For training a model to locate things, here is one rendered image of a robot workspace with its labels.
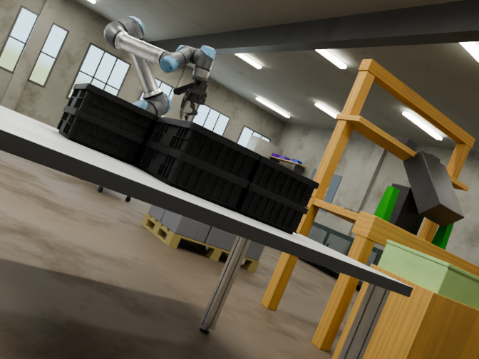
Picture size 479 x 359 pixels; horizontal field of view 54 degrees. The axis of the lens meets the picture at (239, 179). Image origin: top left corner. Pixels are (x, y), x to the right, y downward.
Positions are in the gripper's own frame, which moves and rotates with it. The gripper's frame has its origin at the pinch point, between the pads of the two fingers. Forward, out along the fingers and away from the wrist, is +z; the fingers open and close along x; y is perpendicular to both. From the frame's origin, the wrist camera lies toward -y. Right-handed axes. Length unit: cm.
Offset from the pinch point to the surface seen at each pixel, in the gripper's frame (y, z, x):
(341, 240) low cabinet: 48, 127, 694
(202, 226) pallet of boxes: -60, 101, 239
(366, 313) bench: 109, 48, -23
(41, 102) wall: -711, 78, 694
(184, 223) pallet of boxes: -73, 101, 223
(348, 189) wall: 3, 43, 1003
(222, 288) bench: 38, 80, 30
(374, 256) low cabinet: 113, 125, 641
